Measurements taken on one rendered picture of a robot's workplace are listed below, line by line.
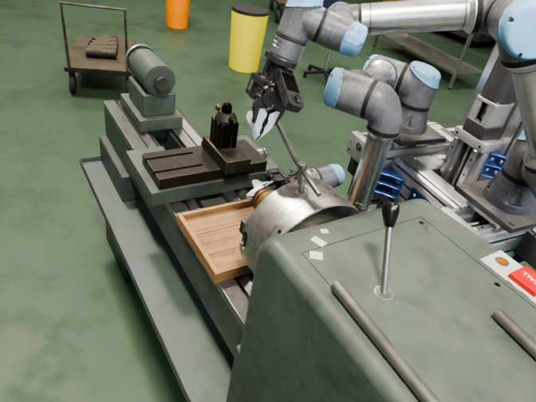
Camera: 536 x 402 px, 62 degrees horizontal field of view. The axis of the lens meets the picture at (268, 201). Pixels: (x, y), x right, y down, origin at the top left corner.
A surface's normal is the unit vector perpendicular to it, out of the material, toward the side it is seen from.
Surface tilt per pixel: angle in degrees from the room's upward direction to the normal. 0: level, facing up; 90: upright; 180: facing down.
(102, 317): 0
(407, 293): 0
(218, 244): 0
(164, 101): 90
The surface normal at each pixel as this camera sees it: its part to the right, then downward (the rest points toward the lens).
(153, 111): 0.51, 0.56
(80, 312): 0.15, -0.80
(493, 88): -0.90, 0.13
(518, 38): -0.18, 0.46
